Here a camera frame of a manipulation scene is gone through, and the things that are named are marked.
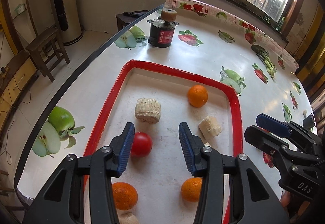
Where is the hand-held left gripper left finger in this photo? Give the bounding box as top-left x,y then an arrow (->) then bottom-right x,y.
23,122 -> 135,224

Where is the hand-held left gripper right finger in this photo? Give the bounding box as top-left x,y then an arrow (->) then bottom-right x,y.
178,121 -> 290,224

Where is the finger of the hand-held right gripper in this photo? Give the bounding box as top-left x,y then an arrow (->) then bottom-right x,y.
255,113 -> 320,156
244,125 -> 290,158

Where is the red tomato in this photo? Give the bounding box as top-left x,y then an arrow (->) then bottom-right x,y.
131,132 -> 153,158

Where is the orange mandarin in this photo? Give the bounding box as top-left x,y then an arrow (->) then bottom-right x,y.
187,85 -> 209,108
112,182 -> 139,210
181,177 -> 203,202

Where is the large beige foam block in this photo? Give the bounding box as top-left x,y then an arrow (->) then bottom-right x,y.
134,98 -> 161,124

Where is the red-rimmed white tray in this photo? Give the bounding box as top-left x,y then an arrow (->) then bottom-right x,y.
82,60 -> 244,224

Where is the person's right hand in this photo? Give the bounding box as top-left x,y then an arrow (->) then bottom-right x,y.
280,192 -> 292,208

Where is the fruit printed tablecloth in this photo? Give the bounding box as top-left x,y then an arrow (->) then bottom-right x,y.
15,0 -> 315,224

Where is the red-labelled black motor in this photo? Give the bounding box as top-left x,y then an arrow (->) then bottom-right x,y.
147,17 -> 181,48

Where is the small dark side table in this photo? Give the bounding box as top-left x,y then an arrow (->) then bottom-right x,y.
116,10 -> 150,33

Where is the low wooden cabinet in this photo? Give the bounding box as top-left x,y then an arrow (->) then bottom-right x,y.
0,50 -> 38,123

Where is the beige foam roller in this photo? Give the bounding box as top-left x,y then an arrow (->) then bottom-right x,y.
161,8 -> 177,23

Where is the wooden stool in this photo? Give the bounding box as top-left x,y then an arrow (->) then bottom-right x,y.
25,26 -> 71,83

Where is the tall cylindrical air conditioner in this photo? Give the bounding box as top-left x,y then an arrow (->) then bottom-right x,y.
49,0 -> 83,46

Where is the wall shelf unit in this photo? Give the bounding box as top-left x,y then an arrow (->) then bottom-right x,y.
0,0 -> 38,44

